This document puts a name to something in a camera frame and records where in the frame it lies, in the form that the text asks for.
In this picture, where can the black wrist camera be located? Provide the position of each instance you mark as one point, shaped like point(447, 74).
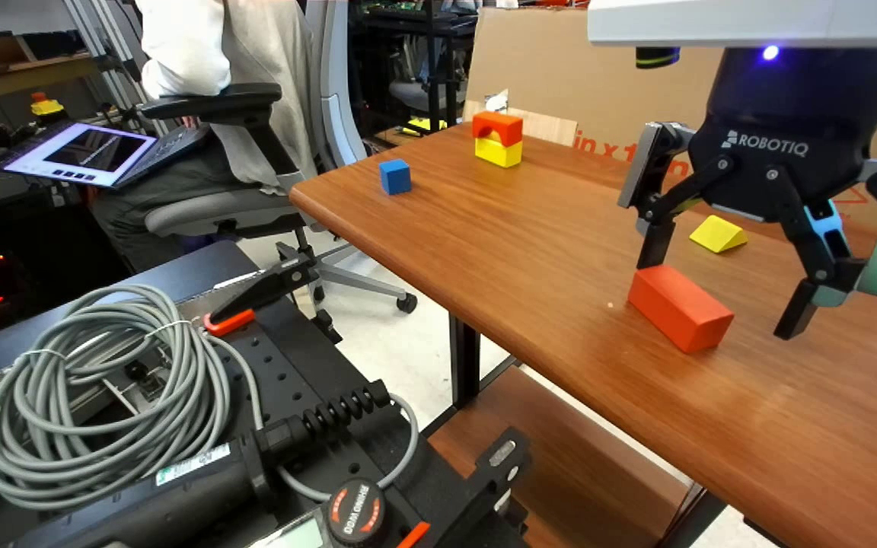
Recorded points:
point(660, 55)

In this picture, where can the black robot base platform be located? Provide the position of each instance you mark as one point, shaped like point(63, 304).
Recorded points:
point(296, 376)

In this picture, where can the black table leg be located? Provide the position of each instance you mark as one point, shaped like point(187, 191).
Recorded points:
point(464, 361)

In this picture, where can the brown wooden lower shelf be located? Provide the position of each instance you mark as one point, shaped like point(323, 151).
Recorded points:
point(549, 458)

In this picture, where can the white paper scrap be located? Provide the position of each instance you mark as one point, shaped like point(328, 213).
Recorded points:
point(498, 100)

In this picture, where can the orange arch wooden block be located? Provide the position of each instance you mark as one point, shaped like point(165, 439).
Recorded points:
point(498, 125)

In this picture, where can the grey office chair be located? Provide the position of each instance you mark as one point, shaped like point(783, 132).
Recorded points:
point(213, 212)

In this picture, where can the yellow red emergency stop button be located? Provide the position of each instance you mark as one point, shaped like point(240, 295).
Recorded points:
point(45, 106)

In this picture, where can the tablet with lit screen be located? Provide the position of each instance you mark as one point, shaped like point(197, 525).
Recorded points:
point(84, 154)

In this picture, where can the blue wooden cube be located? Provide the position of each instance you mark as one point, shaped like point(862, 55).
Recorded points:
point(394, 179)

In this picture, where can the round black orange knob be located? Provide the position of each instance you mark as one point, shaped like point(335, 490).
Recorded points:
point(353, 511)

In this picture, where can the person in white shirt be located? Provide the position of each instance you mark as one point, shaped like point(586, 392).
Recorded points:
point(197, 40)

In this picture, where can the yellow wedge wooden block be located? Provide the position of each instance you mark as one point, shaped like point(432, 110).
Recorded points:
point(714, 236)

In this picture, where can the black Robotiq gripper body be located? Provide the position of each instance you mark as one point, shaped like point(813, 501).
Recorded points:
point(792, 123)

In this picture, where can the large cardboard box red print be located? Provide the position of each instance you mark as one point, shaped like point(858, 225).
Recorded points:
point(541, 70)

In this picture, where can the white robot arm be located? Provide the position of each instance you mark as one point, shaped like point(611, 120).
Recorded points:
point(762, 20)

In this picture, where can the orange rectangular wooden block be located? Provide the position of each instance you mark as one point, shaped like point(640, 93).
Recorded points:
point(678, 307)

